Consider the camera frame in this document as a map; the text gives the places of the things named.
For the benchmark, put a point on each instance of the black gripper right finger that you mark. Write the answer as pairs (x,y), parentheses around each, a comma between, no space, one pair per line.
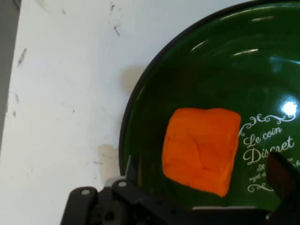
(288,185)

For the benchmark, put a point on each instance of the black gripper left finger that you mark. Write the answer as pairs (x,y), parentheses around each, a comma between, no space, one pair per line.
(122,201)

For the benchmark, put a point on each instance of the orange foam block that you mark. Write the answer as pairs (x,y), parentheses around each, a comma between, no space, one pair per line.
(201,150)

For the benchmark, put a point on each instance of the dark green printed plate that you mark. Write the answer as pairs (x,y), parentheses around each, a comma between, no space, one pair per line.
(211,82)

